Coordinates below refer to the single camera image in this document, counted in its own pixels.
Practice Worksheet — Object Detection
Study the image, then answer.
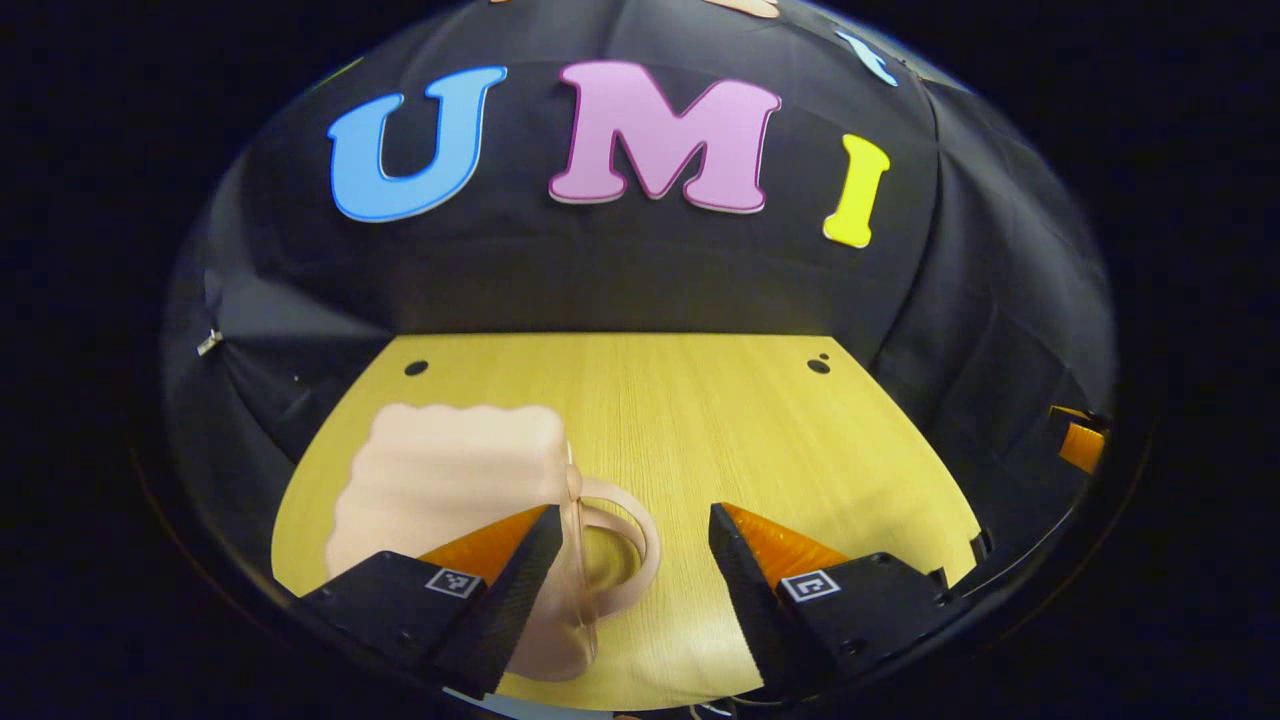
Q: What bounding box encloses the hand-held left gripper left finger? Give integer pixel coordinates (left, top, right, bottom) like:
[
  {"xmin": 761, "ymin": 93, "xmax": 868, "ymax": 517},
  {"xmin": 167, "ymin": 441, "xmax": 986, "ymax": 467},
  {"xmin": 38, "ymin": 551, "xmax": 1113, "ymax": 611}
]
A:
[{"xmin": 300, "ymin": 504, "xmax": 565, "ymax": 700}]

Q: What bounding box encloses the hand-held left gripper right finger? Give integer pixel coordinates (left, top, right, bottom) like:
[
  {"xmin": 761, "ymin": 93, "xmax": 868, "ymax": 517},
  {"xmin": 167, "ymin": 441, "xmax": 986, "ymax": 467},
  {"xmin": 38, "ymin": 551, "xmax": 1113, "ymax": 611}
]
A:
[{"xmin": 707, "ymin": 502, "xmax": 967, "ymax": 698}]

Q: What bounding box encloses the black backdrop cloth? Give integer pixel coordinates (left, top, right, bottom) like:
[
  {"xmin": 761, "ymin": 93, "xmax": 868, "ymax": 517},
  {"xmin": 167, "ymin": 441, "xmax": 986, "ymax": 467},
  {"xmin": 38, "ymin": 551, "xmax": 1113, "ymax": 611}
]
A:
[{"xmin": 160, "ymin": 0, "xmax": 1116, "ymax": 641}]

